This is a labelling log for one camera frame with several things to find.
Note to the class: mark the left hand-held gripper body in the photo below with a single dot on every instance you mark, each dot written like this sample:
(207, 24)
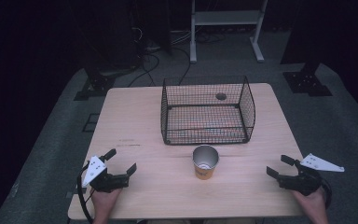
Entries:
(112, 182)

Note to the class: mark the small dark object in basket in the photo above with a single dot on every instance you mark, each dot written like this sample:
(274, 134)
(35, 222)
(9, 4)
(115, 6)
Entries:
(221, 96)

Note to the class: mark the white metal stand frame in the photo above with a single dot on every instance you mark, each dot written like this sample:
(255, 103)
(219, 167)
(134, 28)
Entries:
(227, 17)

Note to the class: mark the black stand base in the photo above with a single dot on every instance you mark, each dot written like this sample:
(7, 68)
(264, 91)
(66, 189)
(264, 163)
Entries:
(98, 85)
(307, 83)

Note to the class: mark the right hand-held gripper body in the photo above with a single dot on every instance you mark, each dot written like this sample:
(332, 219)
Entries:
(306, 182)

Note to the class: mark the person's right hand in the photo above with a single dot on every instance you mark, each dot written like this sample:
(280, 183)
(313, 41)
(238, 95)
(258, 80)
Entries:
(312, 203)

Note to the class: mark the person's left hand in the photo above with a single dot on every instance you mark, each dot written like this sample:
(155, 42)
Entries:
(104, 200)

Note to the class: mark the metal cup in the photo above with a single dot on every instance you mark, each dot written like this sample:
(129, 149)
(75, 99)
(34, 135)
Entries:
(204, 171)

